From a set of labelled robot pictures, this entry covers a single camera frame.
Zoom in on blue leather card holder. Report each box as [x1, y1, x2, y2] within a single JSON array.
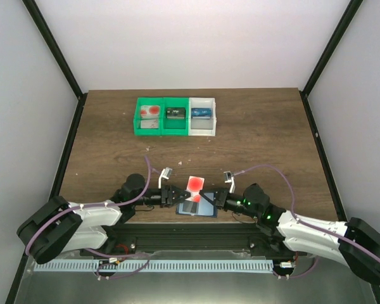
[[176, 203, 217, 218]]

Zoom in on white card red logo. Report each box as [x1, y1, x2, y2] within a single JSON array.
[[140, 119, 159, 129]]

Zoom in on white card with red dot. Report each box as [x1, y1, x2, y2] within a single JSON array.
[[149, 105, 160, 119]]

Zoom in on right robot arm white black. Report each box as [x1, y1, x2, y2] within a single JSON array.
[[199, 184, 380, 286]]

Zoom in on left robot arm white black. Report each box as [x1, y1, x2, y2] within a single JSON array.
[[16, 174, 190, 264]]

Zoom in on black card in bin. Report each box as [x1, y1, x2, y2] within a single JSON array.
[[165, 107, 186, 120]]

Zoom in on red white card in bin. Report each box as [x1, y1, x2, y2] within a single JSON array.
[[140, 105, 151, 119]]

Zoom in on blue card in bin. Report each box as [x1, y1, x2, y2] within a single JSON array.
[[191, 108, 213, 120]]

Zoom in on middle green plastic bin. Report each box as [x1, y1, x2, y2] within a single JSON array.
[[161, 97, 189, 136]]

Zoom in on green plastic bin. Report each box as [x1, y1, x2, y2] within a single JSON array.
[[133, 97, 163, 136], [161, 97, 189, 136]]

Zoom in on white plastic bin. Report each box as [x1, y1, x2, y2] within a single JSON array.
[[188, 98, 217, 137]]

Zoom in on left green plastic bin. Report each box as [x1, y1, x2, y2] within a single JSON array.
[[133, 97, 163, 136]]

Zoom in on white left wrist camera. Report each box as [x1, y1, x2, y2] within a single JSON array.
[[158, 167, 173, 189]]

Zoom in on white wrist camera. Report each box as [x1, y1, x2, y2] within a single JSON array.
[[158, 167, 173, 189], [224, 171, 236, 193]]

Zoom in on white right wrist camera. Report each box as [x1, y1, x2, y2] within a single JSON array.
[[224, 171, 236, 193]]

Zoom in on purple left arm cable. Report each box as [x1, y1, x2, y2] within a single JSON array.
[[25, 155, 162, 257]]

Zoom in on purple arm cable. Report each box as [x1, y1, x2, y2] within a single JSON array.
[[232, 164, 380, 273], [25, 155, 162, 257]]

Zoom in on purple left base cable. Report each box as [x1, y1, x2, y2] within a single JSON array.
[[85, 250, 151, 281]]

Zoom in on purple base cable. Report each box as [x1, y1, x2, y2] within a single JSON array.
[[277, 253, 320, 281], [85, 250, 151, 281]]

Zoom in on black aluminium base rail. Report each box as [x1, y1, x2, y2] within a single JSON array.
[[98, 222, 296, 260]]

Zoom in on light blue slotted cable duct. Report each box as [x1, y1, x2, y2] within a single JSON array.
[[34, 259, 273, 274]]

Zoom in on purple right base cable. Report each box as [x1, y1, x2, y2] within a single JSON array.
[[277, 253, 320, 281]]

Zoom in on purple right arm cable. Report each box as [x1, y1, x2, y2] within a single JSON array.
[[232, 164, 380, 273]]

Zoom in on left black frame post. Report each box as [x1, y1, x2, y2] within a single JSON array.
[[21, 0, 84, 99]]

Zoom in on black frame post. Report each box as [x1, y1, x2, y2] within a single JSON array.
[[300, 0, 364, 96], [21, 0, 84, 99]]

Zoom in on right black frame post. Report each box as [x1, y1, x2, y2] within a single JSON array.
[[300, 0, 364, 96]]

